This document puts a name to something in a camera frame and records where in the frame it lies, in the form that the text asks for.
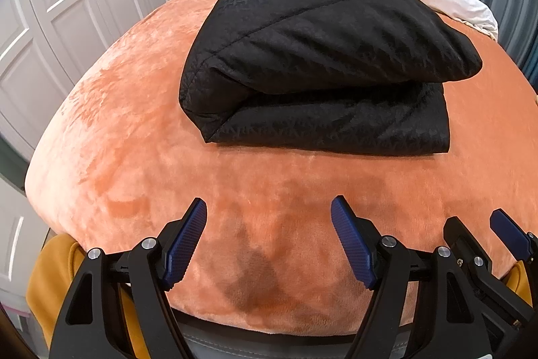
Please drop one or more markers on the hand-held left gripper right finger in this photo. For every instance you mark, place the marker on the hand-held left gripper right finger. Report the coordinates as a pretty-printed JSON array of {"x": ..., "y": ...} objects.
[{"x": 353, "y": 245}]

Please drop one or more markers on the yellow garment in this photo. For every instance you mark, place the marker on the yellow garment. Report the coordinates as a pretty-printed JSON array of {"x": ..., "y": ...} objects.
[{"x": 46, "y": 279}]

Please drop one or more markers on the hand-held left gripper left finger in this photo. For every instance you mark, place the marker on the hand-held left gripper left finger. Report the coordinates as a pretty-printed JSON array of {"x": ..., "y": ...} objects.
[{"x": 185, "y": 245}]

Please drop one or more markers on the orange plush blanket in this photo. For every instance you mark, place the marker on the orange plush blanket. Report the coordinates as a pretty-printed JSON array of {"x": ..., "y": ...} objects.
[{"x": 168, "y": 90}]

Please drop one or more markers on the black quilted jacket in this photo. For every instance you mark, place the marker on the black quilted jacket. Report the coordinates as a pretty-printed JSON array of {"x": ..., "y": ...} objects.
[{"x": 315, "y": 47}]

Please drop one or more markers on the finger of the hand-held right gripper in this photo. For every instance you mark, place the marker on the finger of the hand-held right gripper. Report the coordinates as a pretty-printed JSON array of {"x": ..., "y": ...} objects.
[
  {"x": 508, "y": 233},
  {"x": 459, "y": 235}
]

